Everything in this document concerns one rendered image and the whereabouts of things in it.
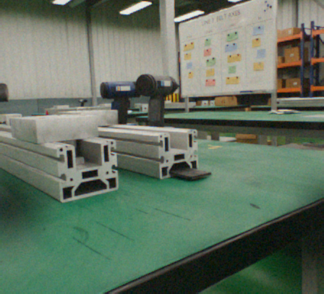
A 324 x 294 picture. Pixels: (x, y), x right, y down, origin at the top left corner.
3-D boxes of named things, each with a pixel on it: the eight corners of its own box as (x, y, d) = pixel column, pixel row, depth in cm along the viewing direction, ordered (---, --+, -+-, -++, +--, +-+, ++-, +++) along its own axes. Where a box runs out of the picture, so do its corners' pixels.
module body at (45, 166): (-30, 151, 112) (-33, 127, 111) (3, 148, 118) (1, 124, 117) (61, 203, 49) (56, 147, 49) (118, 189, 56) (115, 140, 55)
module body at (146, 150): (30, 145, 124) (27, 122, 123) (56, 142, 130) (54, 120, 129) (160, 179, 61) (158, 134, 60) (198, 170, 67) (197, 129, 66)
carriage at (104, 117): (59, 135, 98) (57, 111, 97) (92, 131, 104) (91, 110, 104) (82, 138, 85) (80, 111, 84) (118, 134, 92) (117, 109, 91)
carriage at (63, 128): (12, 150, 66) (9, 117, 66) (66, 144, 73) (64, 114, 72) (38, 160, 54) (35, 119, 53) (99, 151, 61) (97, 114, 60)
